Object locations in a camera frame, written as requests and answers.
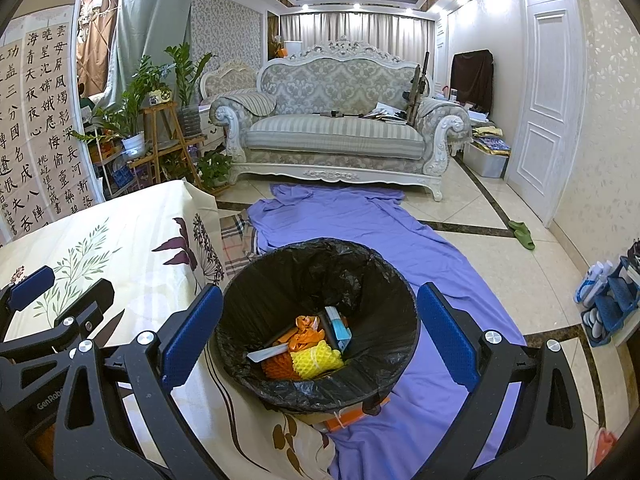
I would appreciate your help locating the dark cloth cover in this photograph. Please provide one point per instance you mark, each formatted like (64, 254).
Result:
(472, 77)

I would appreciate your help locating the floral tablecloth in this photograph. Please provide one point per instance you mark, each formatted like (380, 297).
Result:
(100, 240)

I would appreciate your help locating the low leafy plant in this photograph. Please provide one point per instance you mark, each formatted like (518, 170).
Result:
(215, 167)

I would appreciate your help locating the plaid cloth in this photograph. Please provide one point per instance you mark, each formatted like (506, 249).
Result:
(235, 245)

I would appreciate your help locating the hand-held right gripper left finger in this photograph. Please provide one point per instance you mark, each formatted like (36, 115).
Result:
(192, 335)

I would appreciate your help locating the purple floor cloth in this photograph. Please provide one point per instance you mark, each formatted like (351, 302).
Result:
(450, 260)

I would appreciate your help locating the yellow foam fruit net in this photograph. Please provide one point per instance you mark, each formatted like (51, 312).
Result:
(315, 360)

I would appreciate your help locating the calligraphy scroll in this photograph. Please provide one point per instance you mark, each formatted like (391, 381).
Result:
(55, 110)
(15, 150)

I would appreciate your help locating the tall wooden plant stand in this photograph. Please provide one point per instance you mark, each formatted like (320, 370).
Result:
(160, 109)

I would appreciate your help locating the grey storage box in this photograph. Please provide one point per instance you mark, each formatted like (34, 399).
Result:
(487, 162)

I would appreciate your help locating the toy rifle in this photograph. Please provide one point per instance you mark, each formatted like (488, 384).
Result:
(417, 85)

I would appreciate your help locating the blue crate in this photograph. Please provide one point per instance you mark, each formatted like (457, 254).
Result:
(122, 176)

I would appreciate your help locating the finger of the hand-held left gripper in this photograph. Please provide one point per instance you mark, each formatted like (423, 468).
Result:
(85, 310)
(32, 287)

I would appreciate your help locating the blue shoe organizer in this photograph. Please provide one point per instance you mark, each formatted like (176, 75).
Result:
(610, 305)

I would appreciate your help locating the pale window curtain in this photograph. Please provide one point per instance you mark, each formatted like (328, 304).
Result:
(350, 27)

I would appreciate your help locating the grey green curtain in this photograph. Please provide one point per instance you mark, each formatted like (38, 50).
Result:
(150, 10)

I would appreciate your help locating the orange plastic bag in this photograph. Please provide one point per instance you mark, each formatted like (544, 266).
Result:
(307, 335)

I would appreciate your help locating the red foam fruit net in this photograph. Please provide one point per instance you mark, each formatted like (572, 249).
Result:
(277, 367)

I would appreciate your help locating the potted plant white pot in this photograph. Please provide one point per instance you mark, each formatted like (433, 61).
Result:
(134, 144)

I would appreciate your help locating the tall green potted plant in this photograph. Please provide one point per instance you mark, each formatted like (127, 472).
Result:
(187, 80)

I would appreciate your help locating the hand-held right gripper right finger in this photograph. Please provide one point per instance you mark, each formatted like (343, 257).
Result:
(450, 335)

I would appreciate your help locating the ornate armchair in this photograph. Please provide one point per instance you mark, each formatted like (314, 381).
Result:
(230, 80)

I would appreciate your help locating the pile of papers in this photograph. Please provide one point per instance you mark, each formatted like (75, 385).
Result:
(385, 112)

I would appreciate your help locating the blue wrapper strip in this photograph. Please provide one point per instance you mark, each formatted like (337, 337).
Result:
(340, 332)

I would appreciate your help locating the white panelled door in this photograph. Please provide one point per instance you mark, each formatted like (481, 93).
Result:
(545, 85)

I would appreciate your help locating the green slipper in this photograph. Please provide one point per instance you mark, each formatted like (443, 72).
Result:
(522, 236)

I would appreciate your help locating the ornate grey sofa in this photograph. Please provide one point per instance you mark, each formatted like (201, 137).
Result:
(335, 135)

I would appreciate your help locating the black lined trash bin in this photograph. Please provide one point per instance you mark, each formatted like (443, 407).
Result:
(350, 280)

